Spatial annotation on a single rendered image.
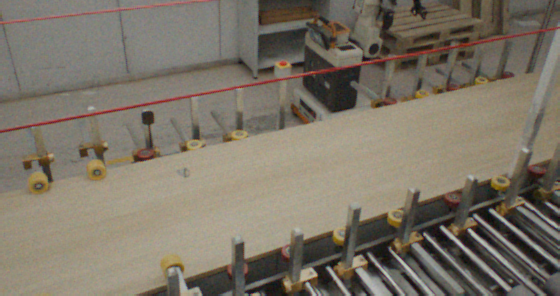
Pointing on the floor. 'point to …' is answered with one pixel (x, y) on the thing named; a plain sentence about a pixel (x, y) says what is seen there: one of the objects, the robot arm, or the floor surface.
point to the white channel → (539, 101)
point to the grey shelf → (324, 0)
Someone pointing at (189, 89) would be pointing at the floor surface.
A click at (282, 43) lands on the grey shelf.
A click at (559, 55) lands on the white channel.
